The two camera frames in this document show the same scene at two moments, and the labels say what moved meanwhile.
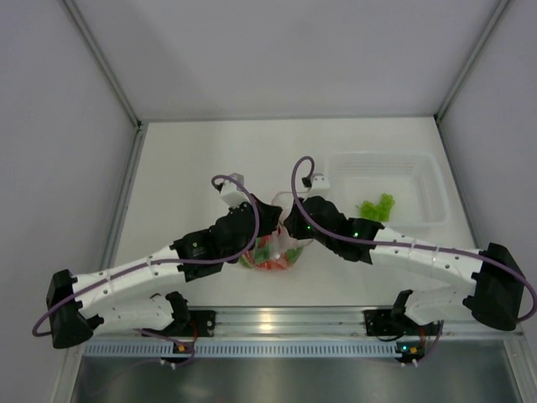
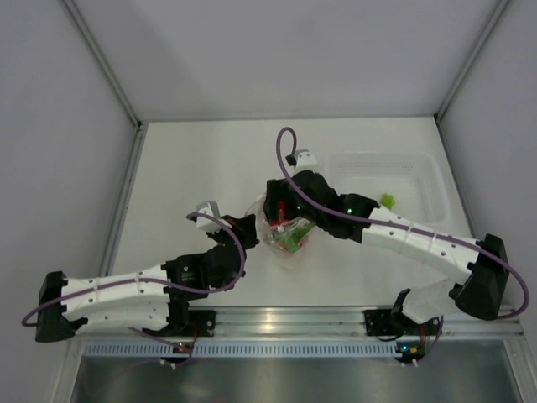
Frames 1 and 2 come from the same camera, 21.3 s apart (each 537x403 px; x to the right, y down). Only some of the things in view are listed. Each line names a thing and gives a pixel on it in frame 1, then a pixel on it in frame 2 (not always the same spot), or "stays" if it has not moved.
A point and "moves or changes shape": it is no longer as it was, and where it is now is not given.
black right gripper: (294, 224) to (278, 191)
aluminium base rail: (216, 323) stays
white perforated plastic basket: (414, 180) stays
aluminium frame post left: (81, 23) stays
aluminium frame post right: (472, 60) stays
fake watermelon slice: (248, 259) to (294, 239)
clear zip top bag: (279, 250) moves or changes shape
